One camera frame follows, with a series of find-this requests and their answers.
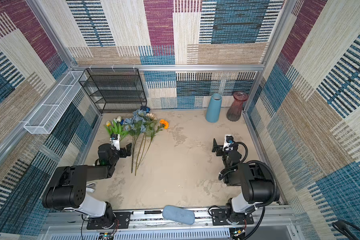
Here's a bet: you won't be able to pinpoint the cream sunflower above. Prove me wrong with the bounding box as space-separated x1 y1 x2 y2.
135 113 158 175

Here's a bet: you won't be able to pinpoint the teal ceramic vase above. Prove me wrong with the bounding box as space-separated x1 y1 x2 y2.
206 94 223 123

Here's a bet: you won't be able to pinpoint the dark blue rose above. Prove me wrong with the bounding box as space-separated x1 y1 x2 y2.
140 106 151 114

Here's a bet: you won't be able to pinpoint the orange marigold flower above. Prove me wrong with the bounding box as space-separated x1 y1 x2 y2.
137 119 169 169

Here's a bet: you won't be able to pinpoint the light blue rose bunch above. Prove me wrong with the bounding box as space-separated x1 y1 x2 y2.
124 110 147 173

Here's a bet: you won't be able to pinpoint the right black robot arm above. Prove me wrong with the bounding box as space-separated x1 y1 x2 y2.
209 135 280 226

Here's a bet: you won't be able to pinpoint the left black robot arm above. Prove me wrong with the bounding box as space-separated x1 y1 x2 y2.
42 143 132 229

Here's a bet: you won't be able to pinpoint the dark red glass vase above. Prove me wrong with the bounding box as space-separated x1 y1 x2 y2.
226 92 249 122

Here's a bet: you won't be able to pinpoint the tulip bunch green leaves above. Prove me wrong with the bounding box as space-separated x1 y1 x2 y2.
105 116 129 140

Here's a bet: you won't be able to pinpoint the blue-grey sponge pad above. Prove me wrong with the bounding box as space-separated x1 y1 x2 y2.
162 206 195 225

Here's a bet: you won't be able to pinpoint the black object bottom right corner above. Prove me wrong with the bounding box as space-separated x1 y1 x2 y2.
332 220 360 240

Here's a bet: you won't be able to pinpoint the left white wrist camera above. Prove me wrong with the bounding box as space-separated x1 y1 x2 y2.
111 134 120 151

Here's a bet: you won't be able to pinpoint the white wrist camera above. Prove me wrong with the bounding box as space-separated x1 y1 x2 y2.
111 134 120 151
223 135 235 152

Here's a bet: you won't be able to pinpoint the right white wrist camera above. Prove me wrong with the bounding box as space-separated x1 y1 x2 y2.
223 135 235 152

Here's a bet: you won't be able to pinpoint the black wire shelf rack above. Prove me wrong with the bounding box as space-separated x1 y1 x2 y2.
79 68 148 114

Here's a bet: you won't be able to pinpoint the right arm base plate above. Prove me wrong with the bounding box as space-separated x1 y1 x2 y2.
208 208 254 226

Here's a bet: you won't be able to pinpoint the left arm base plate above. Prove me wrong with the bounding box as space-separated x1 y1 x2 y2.
86 212 132 230

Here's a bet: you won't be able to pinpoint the white slotted cable duct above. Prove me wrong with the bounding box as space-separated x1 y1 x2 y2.
47 228 231 240

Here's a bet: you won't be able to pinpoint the white mesh wall basket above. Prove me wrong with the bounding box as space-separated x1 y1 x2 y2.
24 71 83 135

